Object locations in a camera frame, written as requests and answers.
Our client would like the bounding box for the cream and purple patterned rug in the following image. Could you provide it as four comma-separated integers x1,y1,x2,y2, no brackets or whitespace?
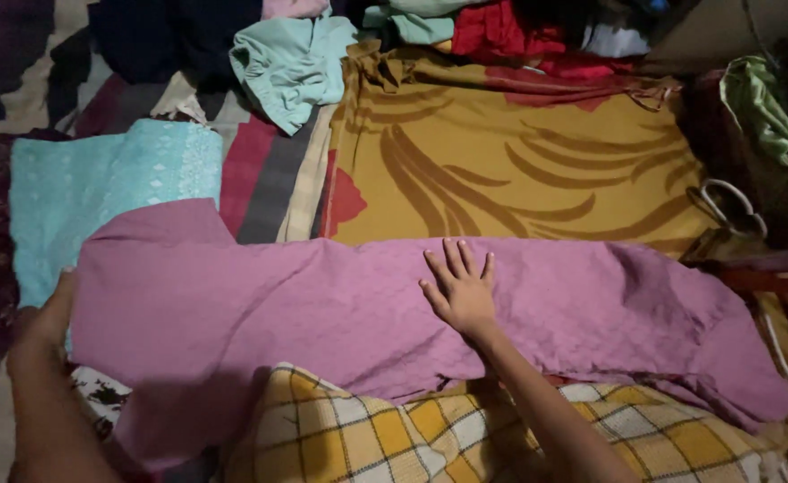
0,0,116,138

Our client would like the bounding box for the dark navy garment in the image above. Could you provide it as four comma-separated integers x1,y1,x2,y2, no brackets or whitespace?
87,0,264,95

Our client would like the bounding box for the mint green garment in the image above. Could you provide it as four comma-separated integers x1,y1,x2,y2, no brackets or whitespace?
229,13,360,137

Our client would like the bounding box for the pale pink garment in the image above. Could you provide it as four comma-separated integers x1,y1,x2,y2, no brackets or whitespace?
260,0,332,21

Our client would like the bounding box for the yellow checked clothing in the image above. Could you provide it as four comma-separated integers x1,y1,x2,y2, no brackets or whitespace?
223,362,788,483

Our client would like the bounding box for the green satin cloth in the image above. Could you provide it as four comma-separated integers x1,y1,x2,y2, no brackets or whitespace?
719,55,788,206

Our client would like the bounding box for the person's left hand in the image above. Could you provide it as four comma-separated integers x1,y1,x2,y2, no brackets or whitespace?
10,267,78,358

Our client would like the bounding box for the mustard blanket with brown leaves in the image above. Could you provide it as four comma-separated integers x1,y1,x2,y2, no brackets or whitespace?
320,40,788,403

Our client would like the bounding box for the white garment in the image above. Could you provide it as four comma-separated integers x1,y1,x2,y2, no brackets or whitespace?
580,21,651,59

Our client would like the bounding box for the white looped cable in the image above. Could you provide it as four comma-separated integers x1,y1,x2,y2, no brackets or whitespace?
686,178,769,240

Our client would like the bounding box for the beige cloth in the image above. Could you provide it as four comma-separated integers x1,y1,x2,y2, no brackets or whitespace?
641,0,788,76

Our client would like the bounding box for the reddish wooden bar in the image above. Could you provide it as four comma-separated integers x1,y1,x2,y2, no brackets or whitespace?
699,250,788,297

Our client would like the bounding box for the person's right hand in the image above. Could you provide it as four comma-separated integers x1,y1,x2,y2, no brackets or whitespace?
419,237,500,338

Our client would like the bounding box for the red garment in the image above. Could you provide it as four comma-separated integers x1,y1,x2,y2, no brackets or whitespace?
450,0,636,81

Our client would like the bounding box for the maroon grey striped cloth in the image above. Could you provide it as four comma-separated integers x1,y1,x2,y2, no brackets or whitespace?
75,74,341,245

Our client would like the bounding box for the turquoise embroidered garment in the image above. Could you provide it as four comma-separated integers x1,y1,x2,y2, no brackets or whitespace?
9,119,225,309

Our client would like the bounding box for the pink crinkled garment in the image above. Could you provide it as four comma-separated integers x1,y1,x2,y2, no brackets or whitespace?
68,198,788,474

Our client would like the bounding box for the black and white floral cloth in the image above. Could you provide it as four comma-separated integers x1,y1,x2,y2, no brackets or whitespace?
70,364,133,440

